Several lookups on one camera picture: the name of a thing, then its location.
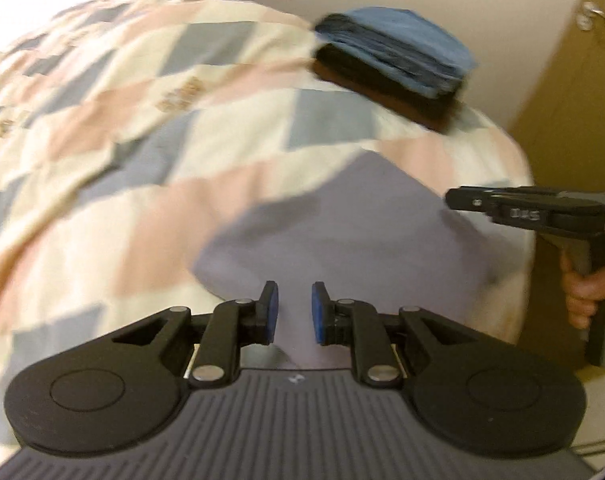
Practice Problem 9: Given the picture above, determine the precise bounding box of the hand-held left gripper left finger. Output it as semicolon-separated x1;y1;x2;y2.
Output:
111;280;281;389

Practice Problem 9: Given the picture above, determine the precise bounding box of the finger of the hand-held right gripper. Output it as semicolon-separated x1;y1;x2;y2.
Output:
445;186;498;222

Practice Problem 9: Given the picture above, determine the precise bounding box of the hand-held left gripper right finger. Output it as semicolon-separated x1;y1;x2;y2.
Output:
310;281;477;388

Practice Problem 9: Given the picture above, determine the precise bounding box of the checkered pastel quilt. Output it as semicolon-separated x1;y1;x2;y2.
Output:
0;0;537;466

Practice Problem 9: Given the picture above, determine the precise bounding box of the folded blue garment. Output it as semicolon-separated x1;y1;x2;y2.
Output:
314;7;479;100

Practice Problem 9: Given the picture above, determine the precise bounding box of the lavender grey garment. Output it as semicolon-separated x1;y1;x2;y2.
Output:
192;152;489;372

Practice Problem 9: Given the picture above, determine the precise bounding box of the metal door handle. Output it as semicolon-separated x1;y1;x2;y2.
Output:
576;0;605;32

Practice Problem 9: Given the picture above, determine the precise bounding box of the person's right hand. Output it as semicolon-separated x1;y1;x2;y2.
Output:
559;252;605;332

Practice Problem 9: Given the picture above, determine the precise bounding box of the folded dark brown garment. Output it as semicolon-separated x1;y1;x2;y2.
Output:
311;46;467;135

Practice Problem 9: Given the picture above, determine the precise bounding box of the yellow wooden door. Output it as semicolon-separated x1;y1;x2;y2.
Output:
508;0;605;182

